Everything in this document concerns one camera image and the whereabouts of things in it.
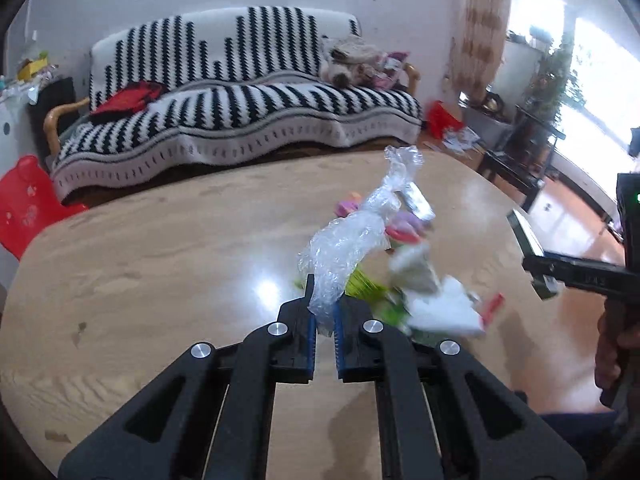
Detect wooden oval coffee table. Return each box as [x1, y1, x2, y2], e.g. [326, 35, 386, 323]
[1, 152, 603, 471]

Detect green white snack wrapper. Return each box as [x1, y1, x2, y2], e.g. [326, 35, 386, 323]
[338, 266, 404, 311]

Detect yellow box on cabinet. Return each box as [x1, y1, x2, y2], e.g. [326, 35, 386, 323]
[16, 58, 49, 81]

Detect green white torn box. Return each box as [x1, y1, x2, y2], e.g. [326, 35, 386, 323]
[378, 242, 485, 337]

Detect potted green plant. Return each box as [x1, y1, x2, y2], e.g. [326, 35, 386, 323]
[524, 32, 586, 124]

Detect pink cartoon pillow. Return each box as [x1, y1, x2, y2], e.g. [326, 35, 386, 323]
[375, 51, 409, 90]

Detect pile of clothes on sofa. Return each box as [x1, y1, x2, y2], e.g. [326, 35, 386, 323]
[319, 35, 386, 89]

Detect red garment on sofa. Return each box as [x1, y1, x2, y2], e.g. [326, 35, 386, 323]
[89, 81, 168, 124]

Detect patterned brown curtain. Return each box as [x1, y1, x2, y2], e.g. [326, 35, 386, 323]
[449, 0, 511, 102]

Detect red ribbon scrap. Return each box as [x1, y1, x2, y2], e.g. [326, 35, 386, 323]
[480, 292, 504, 326]

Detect black white striped sofa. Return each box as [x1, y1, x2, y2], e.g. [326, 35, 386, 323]
[51, 6, 422, 198]

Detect person's right hand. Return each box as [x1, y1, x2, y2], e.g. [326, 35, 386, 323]
[594, 299, 640, 390]

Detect papers on floor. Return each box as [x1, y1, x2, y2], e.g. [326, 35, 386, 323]
[442, 127, 480, 154]

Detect red bag on floor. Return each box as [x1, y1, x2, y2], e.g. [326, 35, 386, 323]
[425, 101, 465, 140]

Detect red pig plastic stool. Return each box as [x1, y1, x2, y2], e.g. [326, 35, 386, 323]
[0, 155, 88, 260]

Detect black wooden chair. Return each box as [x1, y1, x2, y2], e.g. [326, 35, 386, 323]
[476, 105, 566, 212]

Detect clear plastic wrap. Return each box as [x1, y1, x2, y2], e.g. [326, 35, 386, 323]
[298, 146, 423, 336]

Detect white cabinet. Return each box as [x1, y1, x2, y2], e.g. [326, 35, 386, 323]
[0, 82, 50, 174]

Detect purple bear toy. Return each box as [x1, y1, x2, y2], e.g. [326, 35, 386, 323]
[334, 193, 431, 245]

